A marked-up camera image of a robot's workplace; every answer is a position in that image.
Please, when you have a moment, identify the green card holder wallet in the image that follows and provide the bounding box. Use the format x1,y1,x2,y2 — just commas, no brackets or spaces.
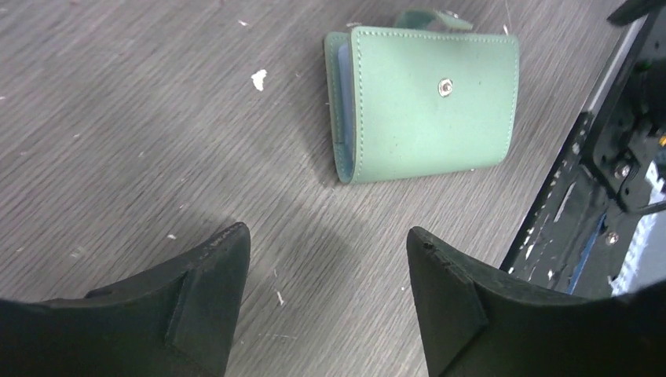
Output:
324,9,520,184

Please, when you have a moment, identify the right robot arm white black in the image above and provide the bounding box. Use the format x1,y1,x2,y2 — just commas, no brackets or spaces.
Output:
590,1,665,215

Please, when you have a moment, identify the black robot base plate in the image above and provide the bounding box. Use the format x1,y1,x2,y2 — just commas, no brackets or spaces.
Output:
500,21,665,298

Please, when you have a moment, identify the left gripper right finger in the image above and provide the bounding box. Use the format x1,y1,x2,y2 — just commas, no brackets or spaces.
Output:
406,227,665,376

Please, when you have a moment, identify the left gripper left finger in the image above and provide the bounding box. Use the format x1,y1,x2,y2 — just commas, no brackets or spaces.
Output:
1,222,251,376

